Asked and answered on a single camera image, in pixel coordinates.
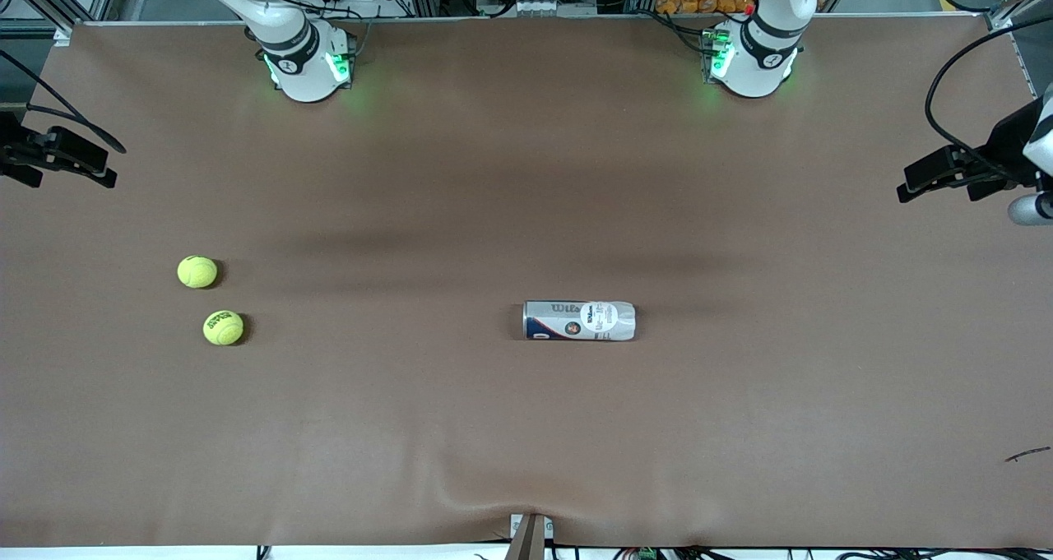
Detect plain yellow tennis ball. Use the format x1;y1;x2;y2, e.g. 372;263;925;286
177;255;219;289

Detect yellow tennis ball black print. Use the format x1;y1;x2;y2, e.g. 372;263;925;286
202;309;245;347

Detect clear Wilson tennis ball can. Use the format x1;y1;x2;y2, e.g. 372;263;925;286
522;300;637;342

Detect brown table mat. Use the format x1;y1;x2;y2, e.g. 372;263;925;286
0;13;1053;548

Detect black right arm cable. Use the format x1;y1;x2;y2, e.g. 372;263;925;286
0;49;127;155

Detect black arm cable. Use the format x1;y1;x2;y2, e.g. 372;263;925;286
0;49;127;155
924;17;1053;170

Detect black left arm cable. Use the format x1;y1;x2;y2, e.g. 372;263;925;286
924;17;1053;170

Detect metal table edge bracket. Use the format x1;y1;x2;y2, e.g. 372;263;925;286
508;512;554;560

